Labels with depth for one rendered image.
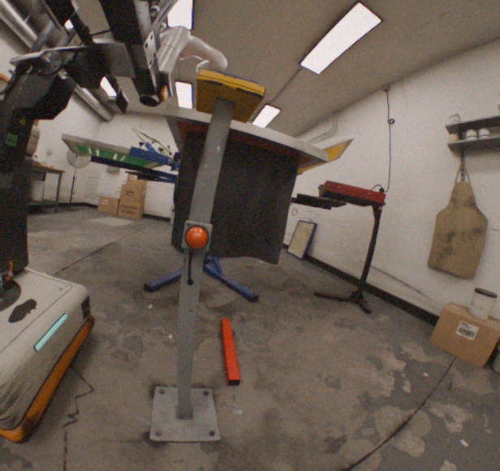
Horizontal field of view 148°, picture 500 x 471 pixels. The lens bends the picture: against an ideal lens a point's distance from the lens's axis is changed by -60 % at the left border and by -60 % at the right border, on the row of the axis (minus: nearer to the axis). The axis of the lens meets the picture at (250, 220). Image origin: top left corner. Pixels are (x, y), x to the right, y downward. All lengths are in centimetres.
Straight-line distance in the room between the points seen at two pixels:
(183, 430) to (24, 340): 53
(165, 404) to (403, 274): 227
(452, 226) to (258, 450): 210
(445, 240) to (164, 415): 227
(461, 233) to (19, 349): 260
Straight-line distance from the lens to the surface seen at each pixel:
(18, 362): 68
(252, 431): 79
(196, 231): 30
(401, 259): 234
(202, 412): 79
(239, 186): 64
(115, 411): 82
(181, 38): 91
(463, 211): 213
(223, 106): 39
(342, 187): 163
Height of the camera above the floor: 71
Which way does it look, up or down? 3 degrees down
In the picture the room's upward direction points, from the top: 11 degrees clockwise
